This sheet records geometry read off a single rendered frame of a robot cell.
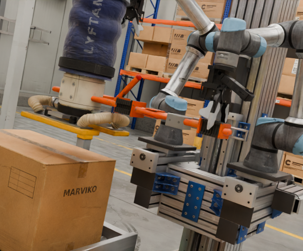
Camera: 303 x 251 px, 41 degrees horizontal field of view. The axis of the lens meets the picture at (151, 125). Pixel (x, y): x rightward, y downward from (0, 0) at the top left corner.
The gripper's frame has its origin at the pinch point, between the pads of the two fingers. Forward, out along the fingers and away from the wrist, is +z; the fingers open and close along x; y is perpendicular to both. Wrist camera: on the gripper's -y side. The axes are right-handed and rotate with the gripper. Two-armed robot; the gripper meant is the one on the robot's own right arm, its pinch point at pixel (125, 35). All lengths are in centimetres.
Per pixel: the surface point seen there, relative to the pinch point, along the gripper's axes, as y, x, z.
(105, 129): -33, -27, 43
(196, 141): 665, 296, 122
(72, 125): -50, -26, 42
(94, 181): -29, -23, 66
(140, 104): -36, -44, 30
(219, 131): -40, -79, 32
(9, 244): -57, -12, 93
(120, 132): -29, -32, 43
